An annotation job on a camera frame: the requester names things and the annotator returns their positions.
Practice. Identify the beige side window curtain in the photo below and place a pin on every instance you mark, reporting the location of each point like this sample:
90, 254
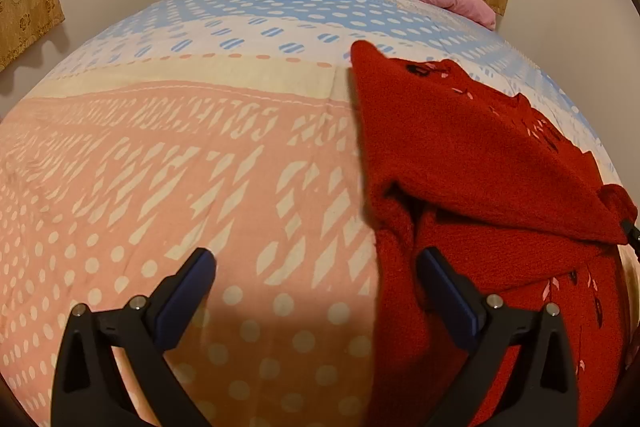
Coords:
23, 23

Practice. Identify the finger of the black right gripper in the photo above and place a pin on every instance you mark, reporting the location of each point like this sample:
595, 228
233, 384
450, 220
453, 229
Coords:
633, 236

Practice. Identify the polka dot bedspread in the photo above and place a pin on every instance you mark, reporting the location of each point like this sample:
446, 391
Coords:
224, 124

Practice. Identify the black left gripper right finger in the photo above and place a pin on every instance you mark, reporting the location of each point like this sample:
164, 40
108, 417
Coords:
541, 389

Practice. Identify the red knitted embroidered sweater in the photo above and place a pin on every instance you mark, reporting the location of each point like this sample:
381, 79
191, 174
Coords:
511, 204

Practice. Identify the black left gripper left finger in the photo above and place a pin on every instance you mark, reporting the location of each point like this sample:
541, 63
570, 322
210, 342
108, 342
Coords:
88, 389

